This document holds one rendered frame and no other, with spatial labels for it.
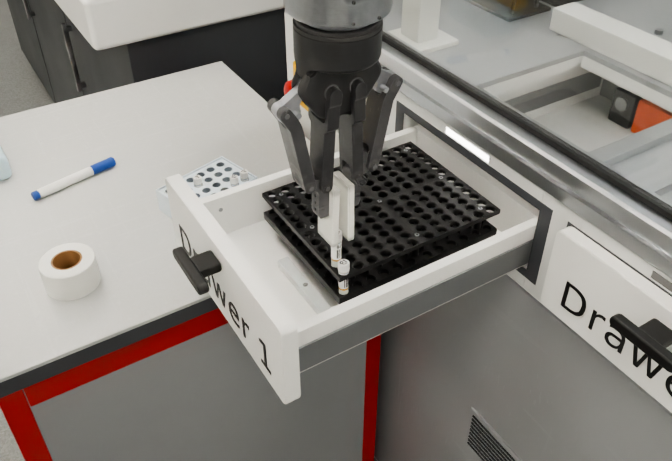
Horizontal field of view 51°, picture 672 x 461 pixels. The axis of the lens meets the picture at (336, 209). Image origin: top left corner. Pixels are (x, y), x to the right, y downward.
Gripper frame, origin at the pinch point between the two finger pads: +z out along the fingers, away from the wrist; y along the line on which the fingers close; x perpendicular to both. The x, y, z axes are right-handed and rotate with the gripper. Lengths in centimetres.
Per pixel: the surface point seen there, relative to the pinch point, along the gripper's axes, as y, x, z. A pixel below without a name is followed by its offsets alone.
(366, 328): -0.1, -6.3, 11.5
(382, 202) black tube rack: 10.4, 6.2, 7.2
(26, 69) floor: 5, 265, 98
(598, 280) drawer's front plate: 21.3, -16.8, 6.7
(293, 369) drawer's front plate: -9.6, -7.9, 10.4
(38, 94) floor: 4, 238, 98
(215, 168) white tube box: 2.1, 38.0, 17.8
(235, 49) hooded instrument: 29, 89, 25
